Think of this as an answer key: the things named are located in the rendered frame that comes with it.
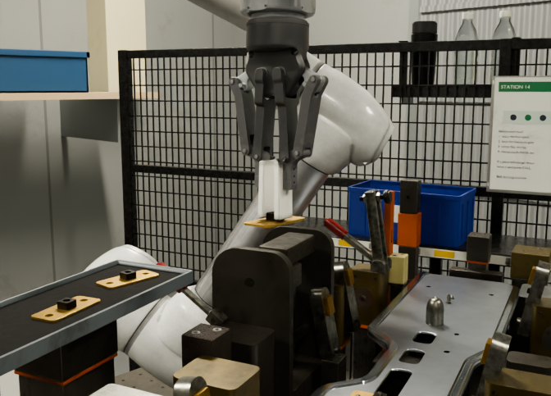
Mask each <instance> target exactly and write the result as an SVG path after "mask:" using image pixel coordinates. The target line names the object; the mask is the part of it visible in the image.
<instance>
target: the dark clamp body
mask: <svg viewBox="0 0 551 396"><path fill-rule="evenodd" d="M215 325H216V326H220V327H225V328H230V329H231V361H235V362H242V363H246V364H250V365H254V366H258V367H259V368H260V396H274V330H273V329H270V328H266V327H261V326H256V325H248V324H243V323H238V322H233V321H226V322H224V323H223V324H220V325H219V324H215Z"/></svg>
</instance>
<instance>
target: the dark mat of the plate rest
mask: <svg viewBox="0 0 551 396"><path fill-rule="evenodd" d="M127 270H132V271H141V270H147V271H152V272H155V273H158V274H159V276H158V277H156V278H153V279H150V280H145V281H141V282H138V283H135V284H129V285H127V286H123V287H120V288H117V289H106V288H103V287H101V286H98V285H96V282H97V281H100V280H106V279H109V278H112V277H116V276H119V275H120V272H121V271H127ZM178 275H181V273H175V272H170V271H159V270H154V269H148V268H142V267H137V266H127V265H121V264H116V265H115V266H110V267H108V268H106V269H103V270H101V271H97V272H95V273H93V274H90V275H87V276H84V277H81V278H79V279H77V280H73V281H71V282H68V283H66V284H62V285H59V286H57V287H55V288H52V289H49V290H46V291H44V292H42V293H39V294H36V295H33V296H30V297H28V298H24V299H22V300H20V301H17V302H15V303H11V304H8V305H6V306H4V307H0V357H1V356H2V355H4V354H6V353H9V352H11V351H13V350H15V349H18V348H20V347H22V346H24V345H27V344H29V343H31V342H33V341H35V340H37V339H40V338H42V337H44V336H46V335H49V334H51V333H53V332H55V331H57V330H60V329H62V328H64V327H66V326H68V325H71V324H73V323H75V322H77V321H80V320H82V319H84V318H85V317H88V316H91V315H93V314H94V313H97V312H100V311H101V310H104V309H106V308H108V307H110V306H113V305H115V304H117V303H119V302H122V301H124V300H126V299H127V298H131V297H133V296H135V295H136V294H140V293H142V292H143V291H145V290H148V289H151V288H152V287H154V286H157V285H159V284H161V283H163V282H166V281H168V280H170V279H172V278H175V277H176V276H178ZM76 296H85V297H90V298H99V299H100V303H98V304H96V305H94V306H92V307H89V308H87V309H85V310H83V311H81V312H78V313H76V314H75V315H72V316H69V317H67V318H66V319H63V320H61V321H59V322H55V323H50V322H46V321H37V320H33V319H31V316H32V315H34V314H35V313H38V312H41V311H43V310H45V309H47V308H50V307H52V306H55V305H57V301H59V300H61V299H63V298H74V297H76Z"/></svg>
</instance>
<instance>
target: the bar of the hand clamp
mask: <svg viewBox="0 0 551 396"><path fill-rule="evenodd" d="M359 199H360V201H363V202H364V203H365V204H366V208H367V219H368V226H369V232H370V239H371V251H372V257H373V261H375V260H381V261H383V262H386V265H385V269H387V271H389V259H388V253H387V246H386V239H385V228H384V221H383V214H382V207H381V200H382V199H384V201H385V203H391V202H392V193H391V191H389V189H386V190H385V191H384V193H383V194H381V193H380V191H379V190H378V189H377V190H374V189H373V190H369V191H366V192H365V193H364V194H363V196H362V197H360V198H359Z"/></svg>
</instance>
